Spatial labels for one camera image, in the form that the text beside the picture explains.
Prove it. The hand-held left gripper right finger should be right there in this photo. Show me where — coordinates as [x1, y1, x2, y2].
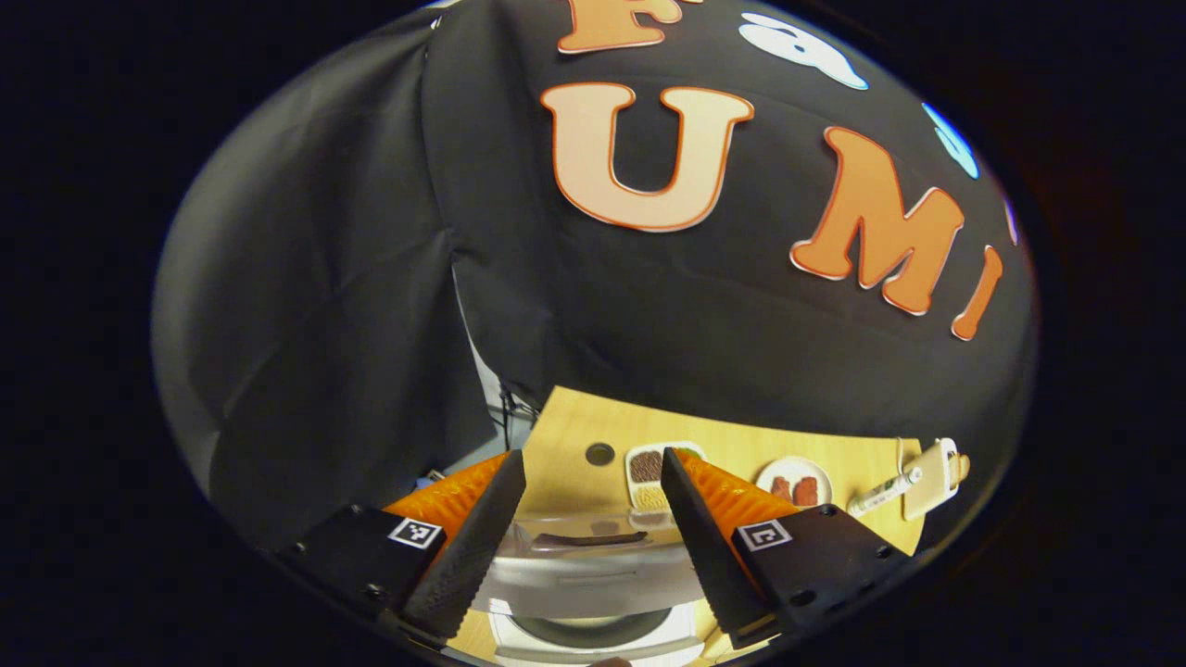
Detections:
[660, 447, 914, 648]

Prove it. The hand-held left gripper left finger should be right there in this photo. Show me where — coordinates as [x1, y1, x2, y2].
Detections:
[275, 449, 527, 647]

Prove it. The white rice cooker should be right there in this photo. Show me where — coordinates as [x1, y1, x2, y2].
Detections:
[477, 510, 719, 666]

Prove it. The white divided bean tray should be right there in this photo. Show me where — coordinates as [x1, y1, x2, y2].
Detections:
[625, 441, 707, 513]

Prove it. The white round plate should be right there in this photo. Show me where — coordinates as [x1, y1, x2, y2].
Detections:
[755, 456, 834, 509]

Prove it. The white bottle with green label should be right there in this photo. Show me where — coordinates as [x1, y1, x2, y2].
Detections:
[846, 468, 925, 518]

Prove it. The white toaster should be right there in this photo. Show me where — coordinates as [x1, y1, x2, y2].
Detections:
[902, 437, 971, 522]

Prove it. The black backdrop cloth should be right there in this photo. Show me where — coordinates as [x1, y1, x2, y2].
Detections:
[153, 0, 1039, 557]

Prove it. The black power cord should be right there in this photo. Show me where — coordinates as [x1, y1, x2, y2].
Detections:
[498, 382, 540, 450]

